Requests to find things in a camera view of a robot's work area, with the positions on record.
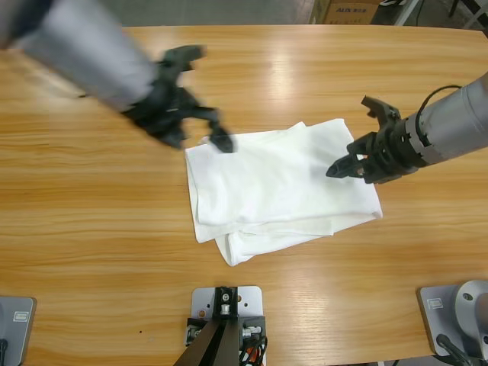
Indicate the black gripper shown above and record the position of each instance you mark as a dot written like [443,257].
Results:
[164,110]
[392,152]

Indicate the white t-shirt with black logo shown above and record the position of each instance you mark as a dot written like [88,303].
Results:
[286,183]

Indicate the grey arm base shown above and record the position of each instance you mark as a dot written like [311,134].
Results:
[434,316]
[19,331]

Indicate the cardboard box with blue print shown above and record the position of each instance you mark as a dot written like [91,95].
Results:
[350,11]

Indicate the white table leg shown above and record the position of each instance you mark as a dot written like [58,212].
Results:
[406,13]
[472,15]

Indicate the white and black shoe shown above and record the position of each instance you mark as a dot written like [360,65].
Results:
[392,2]

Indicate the black clamp with bolt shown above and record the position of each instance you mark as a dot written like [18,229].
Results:
[196,329]
[252,329]

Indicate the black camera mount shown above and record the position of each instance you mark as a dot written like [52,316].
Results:
[381,108]
[183,55]

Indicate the black bracket with silver bolt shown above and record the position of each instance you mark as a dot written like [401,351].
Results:
[225,297]

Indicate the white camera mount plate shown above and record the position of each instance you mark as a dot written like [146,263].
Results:
[251,301]

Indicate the dark camera post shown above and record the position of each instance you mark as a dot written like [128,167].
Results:
[213,343]

